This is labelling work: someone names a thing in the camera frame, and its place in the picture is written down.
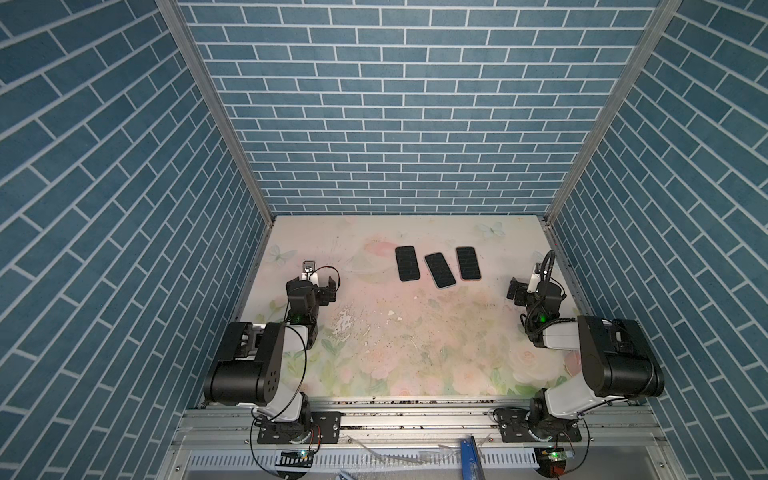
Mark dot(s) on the dusty pink phone case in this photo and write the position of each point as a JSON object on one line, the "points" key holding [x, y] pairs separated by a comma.
{"points": [[468, 263]]}

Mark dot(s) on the sage green phone case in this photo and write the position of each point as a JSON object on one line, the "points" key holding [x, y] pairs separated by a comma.
{"points": [[440, 270]]}

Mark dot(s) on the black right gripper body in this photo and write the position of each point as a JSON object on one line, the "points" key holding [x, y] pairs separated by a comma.
{"points": [[524, 298]]}

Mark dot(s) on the black phone case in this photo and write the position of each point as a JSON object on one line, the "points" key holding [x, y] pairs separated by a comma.
{"points": [[407, 263]]}

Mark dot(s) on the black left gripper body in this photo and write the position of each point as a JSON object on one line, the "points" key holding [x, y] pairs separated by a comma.
{"points": [[320, 299]]}

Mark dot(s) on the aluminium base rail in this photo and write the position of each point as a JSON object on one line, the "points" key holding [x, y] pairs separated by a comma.
{"points": [[394, 438]]}

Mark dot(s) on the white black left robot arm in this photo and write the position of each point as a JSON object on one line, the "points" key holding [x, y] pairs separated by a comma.
{"points": [[246, 368]]}

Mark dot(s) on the aluminium frame post right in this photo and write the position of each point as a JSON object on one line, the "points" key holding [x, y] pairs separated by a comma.
{"points": [[657, 25]]}

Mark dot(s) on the aluminium frame post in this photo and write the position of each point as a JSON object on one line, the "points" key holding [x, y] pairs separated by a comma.
{"points": [[657, 25], [180, 32]]}

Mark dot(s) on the aluminium frame post left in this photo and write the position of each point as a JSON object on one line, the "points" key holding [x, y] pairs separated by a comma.
{"points": [[180, 32]]}

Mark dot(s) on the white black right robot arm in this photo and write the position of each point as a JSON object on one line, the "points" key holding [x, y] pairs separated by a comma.
{"points": [[617, 363]]}

